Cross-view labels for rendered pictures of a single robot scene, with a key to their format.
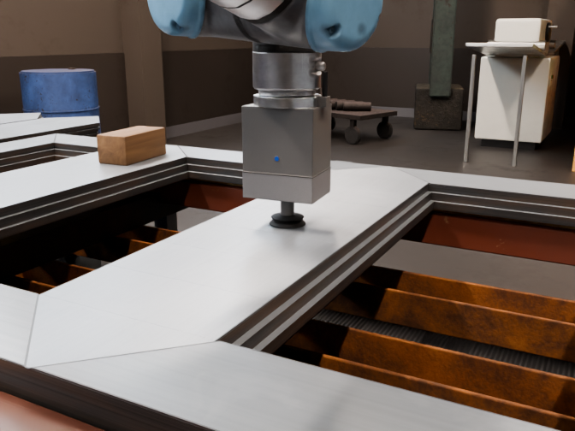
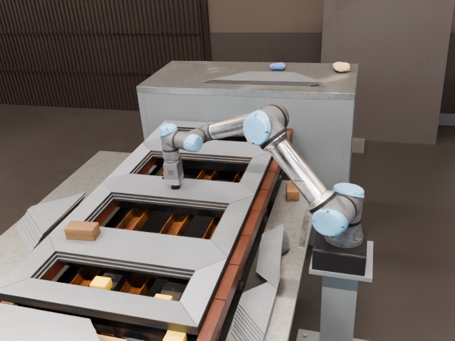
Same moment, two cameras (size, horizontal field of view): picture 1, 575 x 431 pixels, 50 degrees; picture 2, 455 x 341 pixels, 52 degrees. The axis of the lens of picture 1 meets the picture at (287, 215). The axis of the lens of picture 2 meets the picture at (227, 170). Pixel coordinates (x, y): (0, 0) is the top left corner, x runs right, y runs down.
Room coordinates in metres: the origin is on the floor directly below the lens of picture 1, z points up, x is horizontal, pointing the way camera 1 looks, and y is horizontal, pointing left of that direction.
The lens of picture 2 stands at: (0.80, 1.89, 1.91)
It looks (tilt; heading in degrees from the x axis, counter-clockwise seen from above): 28 degrees down; 259
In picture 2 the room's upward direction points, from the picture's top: 4 degrees counter-clockwise
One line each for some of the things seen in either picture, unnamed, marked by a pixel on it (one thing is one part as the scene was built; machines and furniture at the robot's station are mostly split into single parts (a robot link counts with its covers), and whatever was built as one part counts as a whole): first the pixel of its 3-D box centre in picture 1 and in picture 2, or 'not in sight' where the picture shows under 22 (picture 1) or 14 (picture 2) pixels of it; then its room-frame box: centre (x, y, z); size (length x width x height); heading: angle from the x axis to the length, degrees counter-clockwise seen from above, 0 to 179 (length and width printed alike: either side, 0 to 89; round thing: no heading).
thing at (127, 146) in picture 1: (133, 144); (82, 231); (1.09, 0.27, 0.87); 0.12 x 0.06 x 0.05; 157
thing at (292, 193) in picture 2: not in sight; (292, 191); (0.12, -0.04, 0.71); 0.10 x 0.06 x 0.05; 74
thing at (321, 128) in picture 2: not in sight; (243, 171); (0.22, -0.69, 0.51); 1.30 x 0.04 x 1.01; 152
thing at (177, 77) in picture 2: not in sight; (250, 78); (0.09, -0.94, 1.03); 1.30 x 0.60 x 0.04; 152
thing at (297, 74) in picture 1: (289, 73); (171, 153); (0.70, 0.00, 1.02); 0.08 x 0.08 x 0.05
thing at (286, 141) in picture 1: (293, 143); (170, 168); (0.71, -0.01, 0.94); 0.10 x 0.09 x 0.16; 158
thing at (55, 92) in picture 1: (63, 124); not in sight; (4.73, 1.70, 0.41); 0.56 x 0.55 x 0.82; 62
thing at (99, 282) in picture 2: not in sight; (101, 285); (1.03, 0.53, 0.79); 0.06 x 0.05 x 0.04; 152
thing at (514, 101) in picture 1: (519, 83); not in sight; (6.28, -2.31, 0.60); 2.56 x 0.64 x 1.21; 152
